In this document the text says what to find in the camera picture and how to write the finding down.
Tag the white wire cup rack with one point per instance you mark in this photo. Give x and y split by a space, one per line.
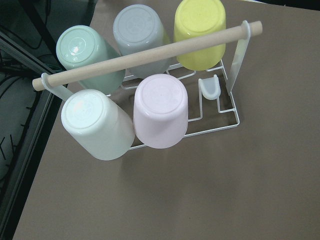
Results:
55 83

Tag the white cup in rack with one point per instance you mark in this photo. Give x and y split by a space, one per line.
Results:
98 124

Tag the grey cup in rack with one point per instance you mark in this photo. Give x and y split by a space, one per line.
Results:
138 28

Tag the green cup in rack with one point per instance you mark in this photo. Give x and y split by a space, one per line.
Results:
81 45

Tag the yellow cup in rack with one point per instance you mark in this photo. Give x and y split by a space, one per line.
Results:
195 18

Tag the pink cup in rack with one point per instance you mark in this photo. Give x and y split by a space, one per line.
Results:
160 111

